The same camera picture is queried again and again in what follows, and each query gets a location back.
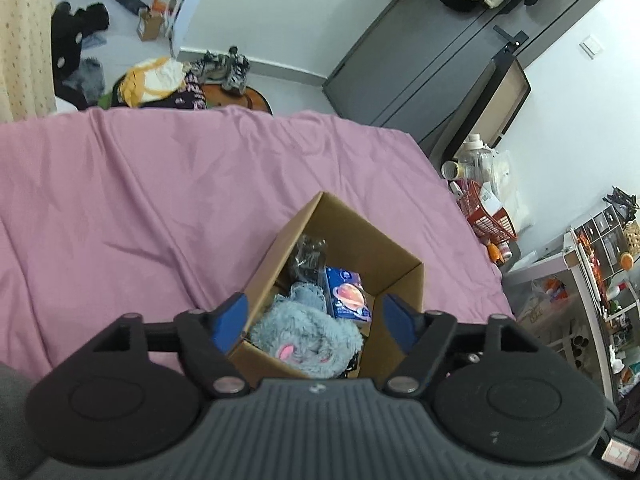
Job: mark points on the brown round mat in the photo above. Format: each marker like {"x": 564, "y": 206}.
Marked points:
{"x": 255, "y": 100}

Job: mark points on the white shelf unit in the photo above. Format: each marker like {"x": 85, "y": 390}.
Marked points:
{"x": 585, "y": 310}

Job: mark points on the white plastic bag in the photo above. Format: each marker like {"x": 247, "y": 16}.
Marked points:
{"x": 515, "y": 190}

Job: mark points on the grey drawer organizer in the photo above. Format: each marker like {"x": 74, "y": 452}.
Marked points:
{"x": 602, "y": 240}

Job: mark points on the pair of grey sneakers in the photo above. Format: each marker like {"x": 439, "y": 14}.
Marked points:
{"x": 225, "y": 67}

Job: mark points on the pink bedsheet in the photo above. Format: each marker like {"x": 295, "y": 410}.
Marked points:
{"x": 150, "y": 200}

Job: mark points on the clear water bottle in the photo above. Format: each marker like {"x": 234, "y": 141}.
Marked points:
{"x": 477, "y": 160}

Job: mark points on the small orange plush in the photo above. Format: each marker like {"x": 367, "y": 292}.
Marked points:
{"x": 626, "y": 260}

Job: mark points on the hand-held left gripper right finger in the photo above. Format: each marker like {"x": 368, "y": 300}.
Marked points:
{"x": 400, "y": 322}

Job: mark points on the grey fluffy plush toy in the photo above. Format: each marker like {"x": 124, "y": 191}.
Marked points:
{"x": 305, "y": 340}

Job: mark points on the grey fluffy cloth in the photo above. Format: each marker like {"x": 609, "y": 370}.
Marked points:
{"x": 87, "y": 77}

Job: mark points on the cream dotted curtain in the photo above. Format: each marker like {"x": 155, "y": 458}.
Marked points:
{"x": 25, "y": 35}

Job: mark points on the blue product box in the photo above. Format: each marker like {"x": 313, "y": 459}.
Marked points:
{"x": 347, "y": 295}

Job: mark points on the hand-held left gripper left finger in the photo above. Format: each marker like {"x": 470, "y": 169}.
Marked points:
{"x": 230, "y": 320}

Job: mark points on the black lace pouch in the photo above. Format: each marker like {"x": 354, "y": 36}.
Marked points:
{"x": 307, "y": 257}

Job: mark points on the blue knitted cloth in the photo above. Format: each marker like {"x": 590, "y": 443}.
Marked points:
{"x": 305, "y": 294}

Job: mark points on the brown cardboard box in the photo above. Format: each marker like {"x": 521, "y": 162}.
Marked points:
{"x": 350, "y": 230}

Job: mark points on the person's left leg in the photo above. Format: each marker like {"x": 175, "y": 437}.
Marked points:
{"x": 12, "y": 410}

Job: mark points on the wicker basket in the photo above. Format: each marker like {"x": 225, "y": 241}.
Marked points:
{"x": 632, "y": 237}

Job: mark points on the white light switch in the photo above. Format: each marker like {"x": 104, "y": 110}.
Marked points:
{"x": 592, "y": 46}

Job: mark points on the tape roll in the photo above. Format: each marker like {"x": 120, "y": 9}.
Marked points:
{"x": 452, "y": 170}

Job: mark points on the black printed garment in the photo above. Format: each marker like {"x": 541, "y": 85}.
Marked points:
{"x": 192, "y": 92}

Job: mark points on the white printed bag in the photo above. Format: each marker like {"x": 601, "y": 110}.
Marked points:
{"x": 542, "y": 310}

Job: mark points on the red plastic basket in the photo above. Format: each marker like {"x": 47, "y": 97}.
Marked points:
{"x": 487, "y": 215}

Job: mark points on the small open cardboard carton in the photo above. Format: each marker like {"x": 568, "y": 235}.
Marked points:
{"x": 150, "y": 25}

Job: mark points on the small orange bottle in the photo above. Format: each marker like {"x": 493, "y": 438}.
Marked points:
{"x": 495, "y": 252}

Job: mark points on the yellow white cloth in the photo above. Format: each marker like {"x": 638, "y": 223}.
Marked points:
{"x": 150, "y": 80}

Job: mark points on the grey door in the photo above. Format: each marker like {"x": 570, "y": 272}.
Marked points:
{"x": 425, "y": 60}

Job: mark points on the black clothes pile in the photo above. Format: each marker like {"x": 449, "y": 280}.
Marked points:
{"x": 75, "y": 25}

